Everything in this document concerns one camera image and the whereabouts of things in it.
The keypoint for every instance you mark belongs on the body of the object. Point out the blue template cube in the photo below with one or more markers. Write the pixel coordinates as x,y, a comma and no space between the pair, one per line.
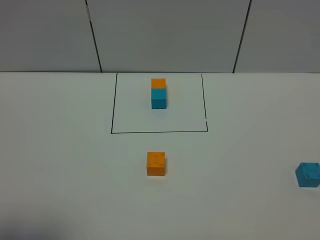
158,98

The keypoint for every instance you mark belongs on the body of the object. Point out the orange template cube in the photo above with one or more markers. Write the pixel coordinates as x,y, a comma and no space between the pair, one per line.
158,83

